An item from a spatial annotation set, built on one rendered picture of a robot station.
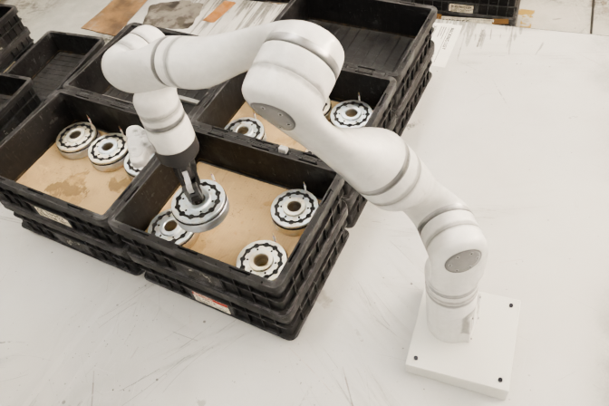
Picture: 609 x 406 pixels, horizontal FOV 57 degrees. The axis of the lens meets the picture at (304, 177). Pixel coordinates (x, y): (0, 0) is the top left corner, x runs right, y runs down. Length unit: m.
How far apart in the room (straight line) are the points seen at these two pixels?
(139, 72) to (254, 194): 0.53
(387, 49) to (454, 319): 0.81
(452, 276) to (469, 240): 0.08
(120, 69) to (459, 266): 0.58
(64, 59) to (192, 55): 2.04
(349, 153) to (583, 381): 0.72
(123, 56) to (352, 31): 0.96
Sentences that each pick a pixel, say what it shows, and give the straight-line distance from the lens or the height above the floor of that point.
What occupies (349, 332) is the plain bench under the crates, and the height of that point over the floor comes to 0.70.
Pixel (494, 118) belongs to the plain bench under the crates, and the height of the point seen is 0.70.
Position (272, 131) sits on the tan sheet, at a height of 0.83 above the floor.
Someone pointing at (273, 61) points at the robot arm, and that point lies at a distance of 0.60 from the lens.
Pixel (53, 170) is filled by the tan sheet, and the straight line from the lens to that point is 1.52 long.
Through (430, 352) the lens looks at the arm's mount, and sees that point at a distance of 1.15.
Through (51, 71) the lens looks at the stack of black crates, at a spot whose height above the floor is 0.38.
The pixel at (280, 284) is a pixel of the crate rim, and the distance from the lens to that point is 1.01.
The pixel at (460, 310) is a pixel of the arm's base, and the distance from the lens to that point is 1.05.
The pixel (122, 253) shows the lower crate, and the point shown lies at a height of 0.81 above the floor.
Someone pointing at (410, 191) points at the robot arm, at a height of 1.20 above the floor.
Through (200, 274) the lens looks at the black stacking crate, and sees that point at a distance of 1.14.
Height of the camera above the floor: 1.79
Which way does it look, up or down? 49 degrees down
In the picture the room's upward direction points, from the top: 10 degrees counter-clockwise
